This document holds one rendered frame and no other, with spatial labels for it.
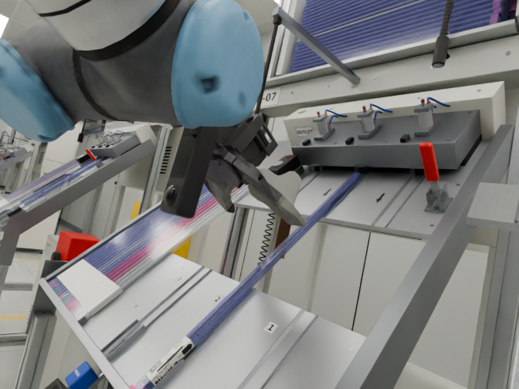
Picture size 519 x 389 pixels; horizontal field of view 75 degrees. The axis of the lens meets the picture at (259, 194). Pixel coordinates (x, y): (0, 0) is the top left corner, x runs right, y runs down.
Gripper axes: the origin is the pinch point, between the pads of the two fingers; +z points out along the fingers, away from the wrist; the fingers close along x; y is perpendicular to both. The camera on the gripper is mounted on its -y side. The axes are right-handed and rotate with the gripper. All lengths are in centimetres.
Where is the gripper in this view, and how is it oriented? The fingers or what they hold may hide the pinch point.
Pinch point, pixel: (262, 222)
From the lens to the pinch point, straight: 49.5
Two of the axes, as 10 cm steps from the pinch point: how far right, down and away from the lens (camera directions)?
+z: 4.9, 6.9, 5.4
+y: 5.5, -7.2, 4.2
